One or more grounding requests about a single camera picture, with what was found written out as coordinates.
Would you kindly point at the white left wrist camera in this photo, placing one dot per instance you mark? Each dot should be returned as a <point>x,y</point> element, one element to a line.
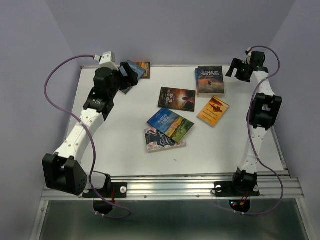
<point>107,60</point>

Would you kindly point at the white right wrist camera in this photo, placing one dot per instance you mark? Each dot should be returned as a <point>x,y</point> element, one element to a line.
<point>248,53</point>

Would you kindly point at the aluminium front rail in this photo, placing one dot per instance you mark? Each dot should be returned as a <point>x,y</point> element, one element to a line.
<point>186,188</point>

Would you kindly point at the Little Women floral book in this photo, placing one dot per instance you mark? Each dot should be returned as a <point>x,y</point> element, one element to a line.
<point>157,141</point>

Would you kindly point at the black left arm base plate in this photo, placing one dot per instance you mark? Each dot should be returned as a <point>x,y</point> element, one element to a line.
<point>113,191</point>

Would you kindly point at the Animal Farm blue book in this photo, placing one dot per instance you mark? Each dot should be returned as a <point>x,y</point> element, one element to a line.
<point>171,124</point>

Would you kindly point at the Tale of Two Cities book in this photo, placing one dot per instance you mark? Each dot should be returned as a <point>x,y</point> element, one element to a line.
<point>211,81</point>

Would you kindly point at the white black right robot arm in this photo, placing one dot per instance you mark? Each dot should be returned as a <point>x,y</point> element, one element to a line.
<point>261,116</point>

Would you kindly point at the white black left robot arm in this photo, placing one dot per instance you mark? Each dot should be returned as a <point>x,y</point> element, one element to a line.
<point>62,169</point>

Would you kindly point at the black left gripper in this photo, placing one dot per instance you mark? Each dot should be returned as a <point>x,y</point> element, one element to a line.
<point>131,80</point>

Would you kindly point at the Nineteen Eighty Four blue book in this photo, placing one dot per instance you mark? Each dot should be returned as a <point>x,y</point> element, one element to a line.
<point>140,71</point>

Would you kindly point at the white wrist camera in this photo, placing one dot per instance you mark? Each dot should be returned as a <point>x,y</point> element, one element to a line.
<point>107,60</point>
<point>248,53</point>

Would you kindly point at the dark orange book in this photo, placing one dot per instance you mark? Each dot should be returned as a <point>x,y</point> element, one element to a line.
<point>147,67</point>

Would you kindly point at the Jane Eyre blue book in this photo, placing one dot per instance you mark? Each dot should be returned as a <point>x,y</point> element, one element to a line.
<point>197,82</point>

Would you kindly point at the Huckleberry Finn orange book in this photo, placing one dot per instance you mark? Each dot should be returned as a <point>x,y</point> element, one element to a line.
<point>213,111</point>

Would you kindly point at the Three Days to See book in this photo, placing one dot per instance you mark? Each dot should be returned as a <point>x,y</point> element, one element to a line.
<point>177,99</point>

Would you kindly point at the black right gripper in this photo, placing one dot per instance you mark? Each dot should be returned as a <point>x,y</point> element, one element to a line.
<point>236,63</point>

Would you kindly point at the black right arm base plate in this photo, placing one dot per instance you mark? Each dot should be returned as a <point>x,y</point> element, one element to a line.
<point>240,198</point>

